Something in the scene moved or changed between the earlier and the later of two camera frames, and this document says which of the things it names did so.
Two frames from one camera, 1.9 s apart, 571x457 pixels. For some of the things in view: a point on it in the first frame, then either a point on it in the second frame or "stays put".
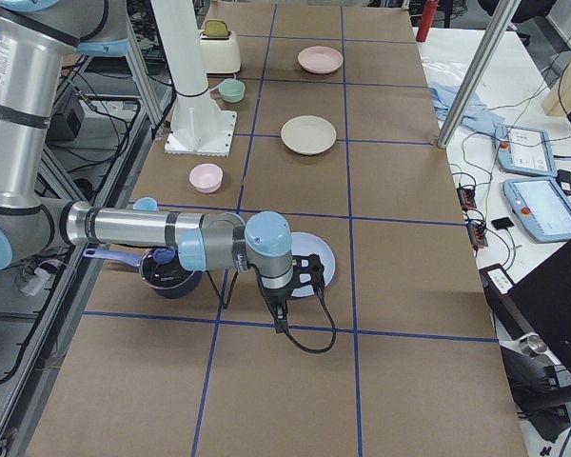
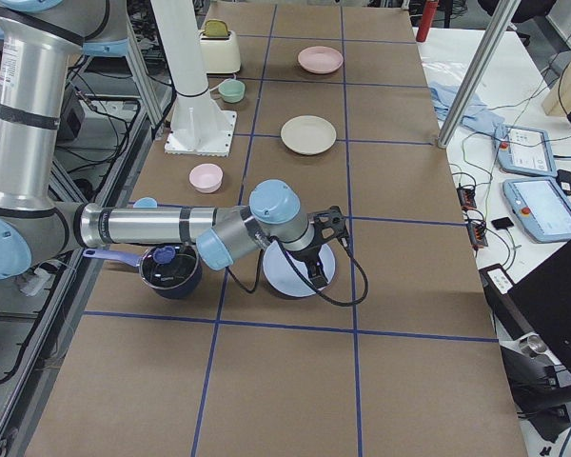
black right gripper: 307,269 -> 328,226
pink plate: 320,59 stays put
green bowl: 231,90 stays put
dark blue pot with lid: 160,269 stays put
